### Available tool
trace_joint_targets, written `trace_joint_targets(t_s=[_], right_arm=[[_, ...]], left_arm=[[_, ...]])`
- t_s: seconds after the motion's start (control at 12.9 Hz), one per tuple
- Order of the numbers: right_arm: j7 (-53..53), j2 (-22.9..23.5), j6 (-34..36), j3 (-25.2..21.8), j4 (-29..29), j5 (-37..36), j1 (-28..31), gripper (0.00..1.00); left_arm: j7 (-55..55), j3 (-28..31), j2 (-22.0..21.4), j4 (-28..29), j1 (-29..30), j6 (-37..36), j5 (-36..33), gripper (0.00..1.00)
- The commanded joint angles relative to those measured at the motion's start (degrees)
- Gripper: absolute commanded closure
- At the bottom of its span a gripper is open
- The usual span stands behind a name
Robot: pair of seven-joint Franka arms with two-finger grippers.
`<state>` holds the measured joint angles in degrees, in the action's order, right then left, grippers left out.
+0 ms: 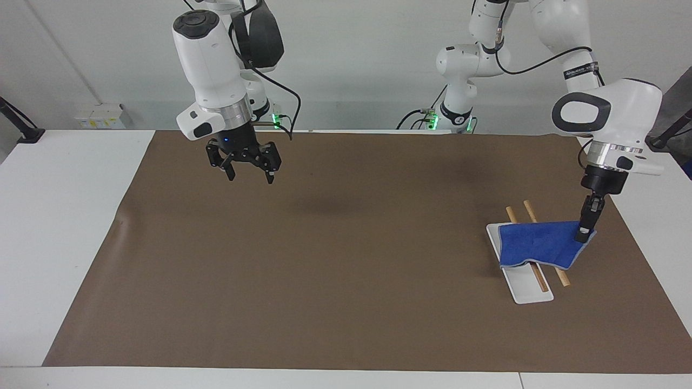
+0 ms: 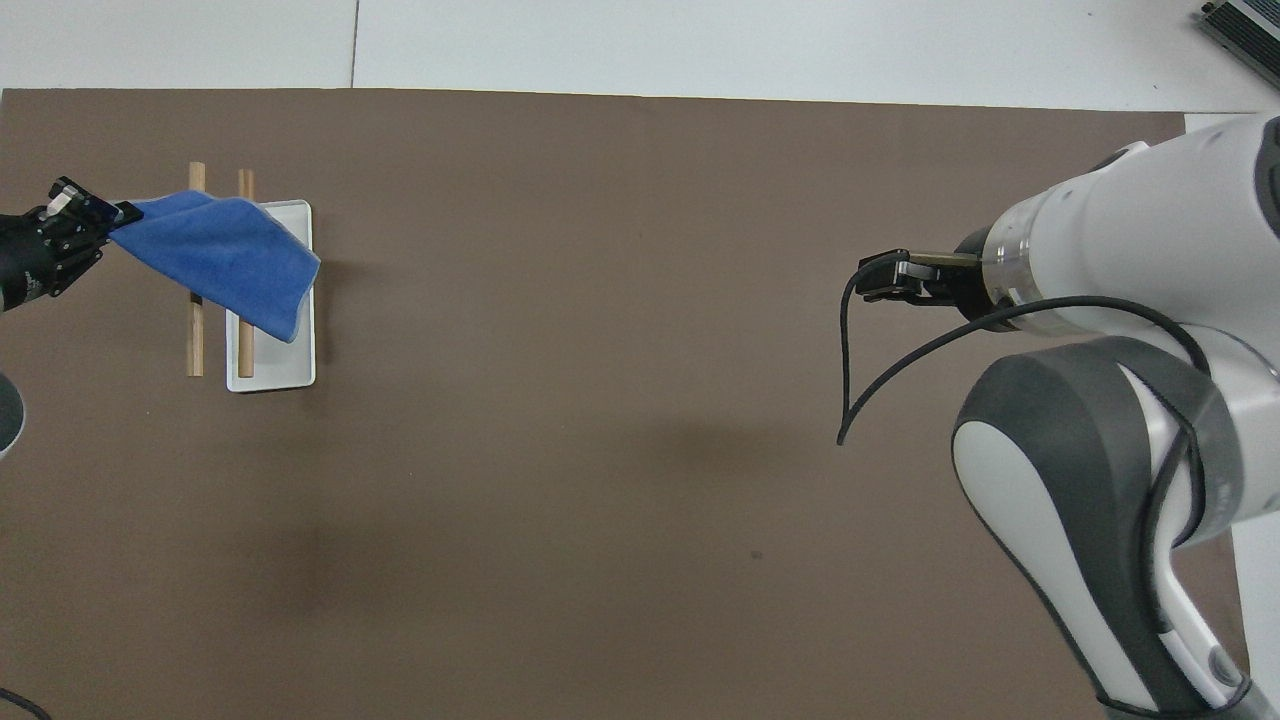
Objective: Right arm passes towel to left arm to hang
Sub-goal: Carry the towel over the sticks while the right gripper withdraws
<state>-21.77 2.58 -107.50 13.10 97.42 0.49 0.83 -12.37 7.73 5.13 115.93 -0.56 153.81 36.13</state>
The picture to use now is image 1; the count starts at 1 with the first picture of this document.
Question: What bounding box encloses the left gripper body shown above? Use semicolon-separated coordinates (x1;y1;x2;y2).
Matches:
581;165;629;211

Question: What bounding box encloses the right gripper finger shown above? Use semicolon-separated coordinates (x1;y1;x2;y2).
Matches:
245;141;283;185
205;141;239;183

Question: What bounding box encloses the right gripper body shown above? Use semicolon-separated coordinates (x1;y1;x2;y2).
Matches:
211;123;262;157

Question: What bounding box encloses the blue towel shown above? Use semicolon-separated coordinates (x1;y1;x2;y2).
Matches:
497;220;597;271

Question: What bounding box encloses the black stand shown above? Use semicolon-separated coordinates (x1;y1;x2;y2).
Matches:
0;96;46;144
647;108;692;151

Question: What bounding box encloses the wooden stick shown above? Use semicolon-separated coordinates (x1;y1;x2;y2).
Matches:
505;206;550;293
523;200;571;288

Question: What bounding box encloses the white rectangular tray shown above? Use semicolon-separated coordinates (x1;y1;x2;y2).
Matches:
485;223;555;305

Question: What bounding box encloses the black cable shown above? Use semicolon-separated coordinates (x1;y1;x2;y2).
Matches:
228;15;302;142
494;45;606;88
396;108;434;131
576;139;590;187

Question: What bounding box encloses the white wall socket box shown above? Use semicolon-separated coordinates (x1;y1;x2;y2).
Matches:
74;103;127;130

